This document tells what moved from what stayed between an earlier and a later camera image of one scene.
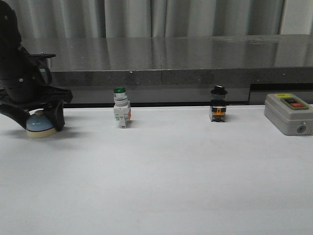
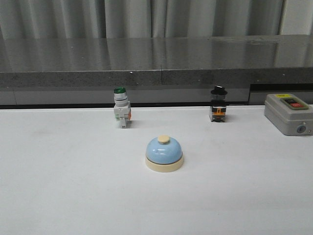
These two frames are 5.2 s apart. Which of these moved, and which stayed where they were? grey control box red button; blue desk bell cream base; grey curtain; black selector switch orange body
Moved: blue desk bell cream base
Stayed: grey curtain; grey control box red button; black selector switch orange body
